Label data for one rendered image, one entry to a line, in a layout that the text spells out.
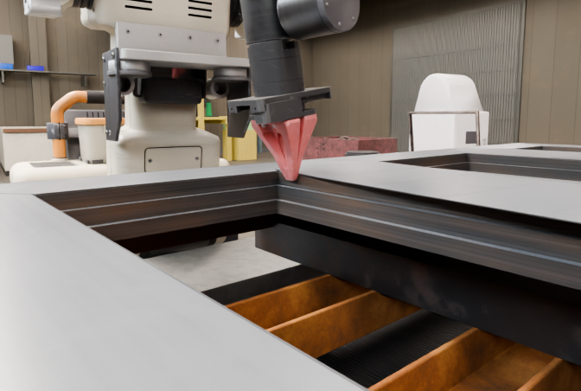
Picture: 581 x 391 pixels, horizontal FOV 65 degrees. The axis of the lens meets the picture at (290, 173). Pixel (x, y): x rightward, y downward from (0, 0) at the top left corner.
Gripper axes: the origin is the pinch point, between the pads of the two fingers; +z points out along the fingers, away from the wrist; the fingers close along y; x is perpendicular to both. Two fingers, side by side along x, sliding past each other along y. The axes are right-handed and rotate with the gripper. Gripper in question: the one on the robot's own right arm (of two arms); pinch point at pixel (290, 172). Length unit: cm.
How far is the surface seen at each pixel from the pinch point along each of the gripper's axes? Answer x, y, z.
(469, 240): -22.3, -0.4, 3.3
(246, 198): 2.0, -5.1, 1.9
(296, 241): 7.2, 4.9, 11.9
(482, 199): -22.7, 1.0, 0.2
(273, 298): 0.2, -4.8, 14.0
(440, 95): 291, 472, 46
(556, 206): -27.6, 2.5, 0.5
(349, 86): 808, 852, 57
